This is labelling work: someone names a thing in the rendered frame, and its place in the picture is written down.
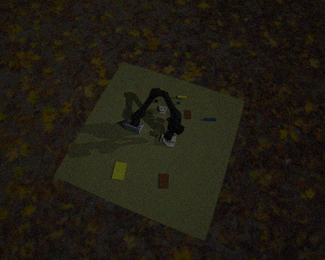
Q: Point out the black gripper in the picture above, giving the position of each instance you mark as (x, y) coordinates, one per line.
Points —
(168, 135)

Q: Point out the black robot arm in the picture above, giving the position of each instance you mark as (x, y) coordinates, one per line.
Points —
(175, 114)

